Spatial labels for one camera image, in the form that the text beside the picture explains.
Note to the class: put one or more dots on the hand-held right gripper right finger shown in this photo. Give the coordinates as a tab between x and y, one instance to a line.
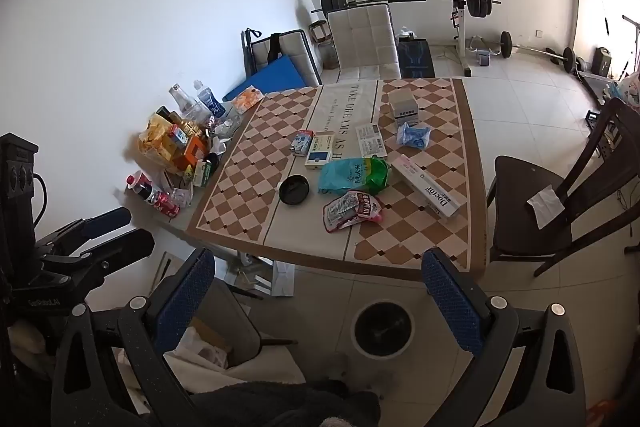
452	302

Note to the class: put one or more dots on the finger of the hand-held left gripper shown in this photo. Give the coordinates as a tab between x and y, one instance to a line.
125	247
102	219

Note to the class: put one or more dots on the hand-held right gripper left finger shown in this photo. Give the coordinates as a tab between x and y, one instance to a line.
185	297

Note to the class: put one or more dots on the white round trash bin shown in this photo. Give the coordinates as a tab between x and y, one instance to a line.
382	329

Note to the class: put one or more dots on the long white pink box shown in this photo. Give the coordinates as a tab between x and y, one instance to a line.
430	187

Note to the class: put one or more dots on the red white snack packet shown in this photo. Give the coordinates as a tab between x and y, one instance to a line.
352	209

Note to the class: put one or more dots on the black round dish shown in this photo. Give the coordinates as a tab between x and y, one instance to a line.
294	190

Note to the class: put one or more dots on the green blue snack bag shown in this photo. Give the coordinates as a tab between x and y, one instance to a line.
350	174

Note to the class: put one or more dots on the blue plastic bag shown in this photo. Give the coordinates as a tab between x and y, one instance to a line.
414	136

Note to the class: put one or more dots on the white printed leaflet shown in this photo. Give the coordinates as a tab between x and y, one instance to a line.
371	141

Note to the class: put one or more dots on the grey white box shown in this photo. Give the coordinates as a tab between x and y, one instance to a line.
404	109

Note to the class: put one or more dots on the brown cardboard piece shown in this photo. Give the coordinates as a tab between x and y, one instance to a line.
212	332

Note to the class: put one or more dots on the cola bottle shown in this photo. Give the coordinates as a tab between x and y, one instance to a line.
140	186

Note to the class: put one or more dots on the beige low chair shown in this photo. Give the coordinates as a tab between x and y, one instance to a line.
230	322

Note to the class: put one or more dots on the white plastic bag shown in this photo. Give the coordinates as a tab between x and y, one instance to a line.
200	351

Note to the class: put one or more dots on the red cola can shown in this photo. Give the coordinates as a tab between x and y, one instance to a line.
166	204

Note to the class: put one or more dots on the crumpled clear wrapper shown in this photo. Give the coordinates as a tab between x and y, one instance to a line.
182	196

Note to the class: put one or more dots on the yellow snack bag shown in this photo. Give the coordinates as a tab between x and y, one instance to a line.
152	142

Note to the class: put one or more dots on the large white cloth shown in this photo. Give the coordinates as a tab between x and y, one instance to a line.
260	369

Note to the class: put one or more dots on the green white carton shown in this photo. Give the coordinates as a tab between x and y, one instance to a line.
202	173

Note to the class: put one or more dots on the blue white milk carton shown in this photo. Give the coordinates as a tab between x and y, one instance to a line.
177	135

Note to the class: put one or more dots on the orange box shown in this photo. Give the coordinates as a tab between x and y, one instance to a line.
195	150

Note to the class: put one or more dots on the checkered brown tablecloth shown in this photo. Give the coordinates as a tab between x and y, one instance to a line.
240	187

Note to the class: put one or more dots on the gold brown bottle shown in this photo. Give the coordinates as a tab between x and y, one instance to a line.
192	128

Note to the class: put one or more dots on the white paper sheet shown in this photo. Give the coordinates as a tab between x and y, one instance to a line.
546	206

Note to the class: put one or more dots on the dark wooden chair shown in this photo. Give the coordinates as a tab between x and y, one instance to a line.
530	187

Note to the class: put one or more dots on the clear glass bottle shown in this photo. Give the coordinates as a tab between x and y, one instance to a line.
182	99

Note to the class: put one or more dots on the dark fleece clothing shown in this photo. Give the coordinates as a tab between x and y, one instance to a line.
285	402

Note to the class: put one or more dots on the crumpled white plastic wrapper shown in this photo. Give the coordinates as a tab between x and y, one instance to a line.
225	128

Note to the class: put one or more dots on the orange white tissue packet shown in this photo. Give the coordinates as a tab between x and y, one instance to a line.
247	99

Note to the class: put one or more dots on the small blue white carton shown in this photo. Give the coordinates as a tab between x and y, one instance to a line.
301	143

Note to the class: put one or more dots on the white blue medicine box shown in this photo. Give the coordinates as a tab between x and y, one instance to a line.
320	150

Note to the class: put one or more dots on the blue mat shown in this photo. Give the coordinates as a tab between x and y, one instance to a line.
272	79

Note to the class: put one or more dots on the black blue printed board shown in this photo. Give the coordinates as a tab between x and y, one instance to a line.
416	57

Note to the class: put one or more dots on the grey folding chair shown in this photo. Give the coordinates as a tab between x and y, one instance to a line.
295	47

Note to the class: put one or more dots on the short barbell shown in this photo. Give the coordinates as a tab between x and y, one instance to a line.
506	44

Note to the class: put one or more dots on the beige padded chair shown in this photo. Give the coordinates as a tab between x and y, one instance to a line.
365	42

